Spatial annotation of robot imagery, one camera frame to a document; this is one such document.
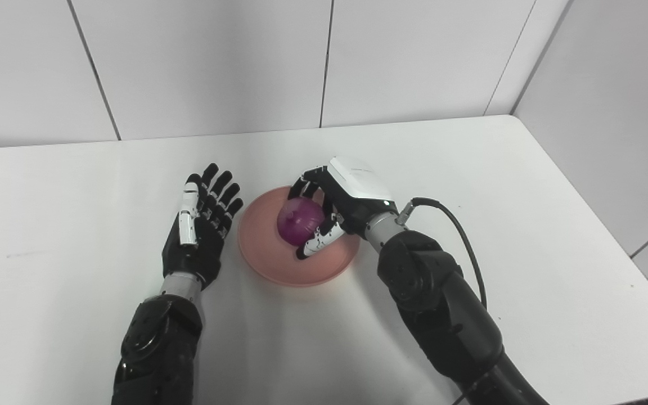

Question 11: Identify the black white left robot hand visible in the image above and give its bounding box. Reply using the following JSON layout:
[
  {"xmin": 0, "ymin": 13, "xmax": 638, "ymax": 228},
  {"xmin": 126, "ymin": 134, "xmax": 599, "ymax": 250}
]
[{"xmin": 162, "ymin": 163, "xmax": 244, "ymax": 290}]

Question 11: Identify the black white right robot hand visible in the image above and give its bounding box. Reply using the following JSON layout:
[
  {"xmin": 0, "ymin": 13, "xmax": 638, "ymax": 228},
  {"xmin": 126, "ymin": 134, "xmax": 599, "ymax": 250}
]
[{"xmin": 287, "ymin": 156, "xmax": 401, "ymax": 260}]

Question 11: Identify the purple red onion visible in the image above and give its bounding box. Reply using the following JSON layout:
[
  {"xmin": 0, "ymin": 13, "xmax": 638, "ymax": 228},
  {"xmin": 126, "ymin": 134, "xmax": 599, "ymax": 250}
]
[{"xmin": 277, "ymin": 197, "xmax": 326, "ymax": 247}]

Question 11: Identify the pink round plate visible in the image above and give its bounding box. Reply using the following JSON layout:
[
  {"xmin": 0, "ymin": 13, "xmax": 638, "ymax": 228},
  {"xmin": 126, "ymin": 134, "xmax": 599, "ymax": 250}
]
[{"xmin": 237, "ymin": 186, "xmax": 361, "ymax": 288}]

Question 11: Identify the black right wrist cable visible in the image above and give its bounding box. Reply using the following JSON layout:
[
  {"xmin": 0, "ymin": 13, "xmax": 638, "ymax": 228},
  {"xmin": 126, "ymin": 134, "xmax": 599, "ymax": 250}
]
[{"xmin": 396, "ymin": 197, "xmax": 489, "ymax": 311}]

